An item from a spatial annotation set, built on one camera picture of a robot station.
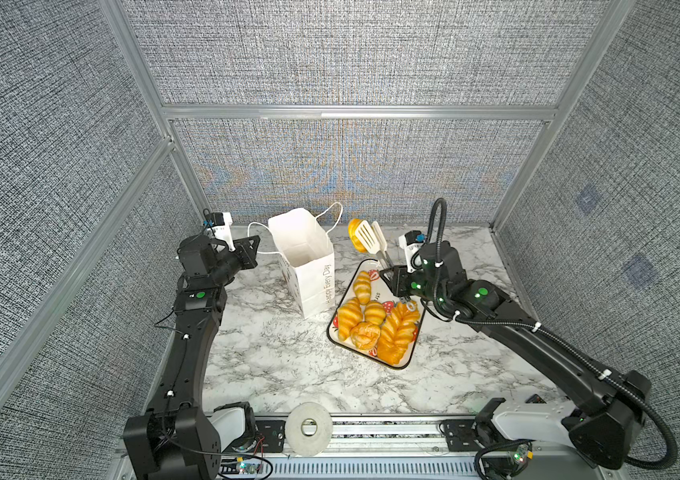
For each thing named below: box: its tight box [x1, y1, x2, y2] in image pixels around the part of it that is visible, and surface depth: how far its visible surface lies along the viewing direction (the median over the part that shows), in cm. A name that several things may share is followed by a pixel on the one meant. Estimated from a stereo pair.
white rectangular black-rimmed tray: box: [327, 259, 379, 360], surface depth 92 cm
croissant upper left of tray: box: [353, 270, 372, 305], surface depth 99 cm
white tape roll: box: [285, 402, 334, 457], surface depth 76 cm
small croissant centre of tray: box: [364, 300, 387, 325], surface depth 94 cm
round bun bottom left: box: [350, 321, 381, 351], surface depth 88 cm
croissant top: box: [348, 218, 367, 253], surface depth 80 cm
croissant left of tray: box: [338, 297, 363, 342], surface depth 92 cm
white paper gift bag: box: [247, 203, 343, 319], surface depth 87 cm
